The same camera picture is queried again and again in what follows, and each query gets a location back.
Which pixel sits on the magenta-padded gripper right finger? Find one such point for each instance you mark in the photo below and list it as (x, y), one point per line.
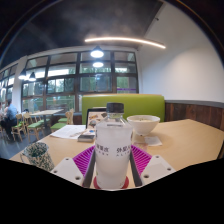
(141, 160)

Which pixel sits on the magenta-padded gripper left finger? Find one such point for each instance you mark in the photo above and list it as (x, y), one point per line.
(83, 161)

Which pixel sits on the frosted water bottle black cap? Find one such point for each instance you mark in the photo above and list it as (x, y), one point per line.
(113, 156)

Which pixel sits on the white paper napkin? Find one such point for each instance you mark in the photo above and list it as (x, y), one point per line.
(153, 141)

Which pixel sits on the flat round red coaster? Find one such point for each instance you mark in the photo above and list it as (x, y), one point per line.
(126, 184)

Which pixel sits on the white paper sheet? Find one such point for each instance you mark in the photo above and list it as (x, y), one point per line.
(66, 131)

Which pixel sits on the white ceramic bowl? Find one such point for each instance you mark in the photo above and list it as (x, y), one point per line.
(143, 124)

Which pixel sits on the green speckled ceramic mug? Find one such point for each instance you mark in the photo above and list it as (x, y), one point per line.
(38, 156)

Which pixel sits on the green upholstered bench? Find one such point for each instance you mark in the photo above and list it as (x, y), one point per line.
(140, 105)

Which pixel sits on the group of green-seated wooden chairs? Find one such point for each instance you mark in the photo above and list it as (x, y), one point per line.
(35, 126)

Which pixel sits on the light wooden dining table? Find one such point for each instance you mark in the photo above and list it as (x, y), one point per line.
(46, 112)

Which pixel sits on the person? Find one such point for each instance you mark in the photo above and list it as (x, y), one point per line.
(9, 118)

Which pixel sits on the long curved ceiling light strip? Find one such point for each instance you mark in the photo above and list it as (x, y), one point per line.
(126, 40)

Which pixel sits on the large dark-framed window wall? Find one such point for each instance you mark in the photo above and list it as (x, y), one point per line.
(63, 85)

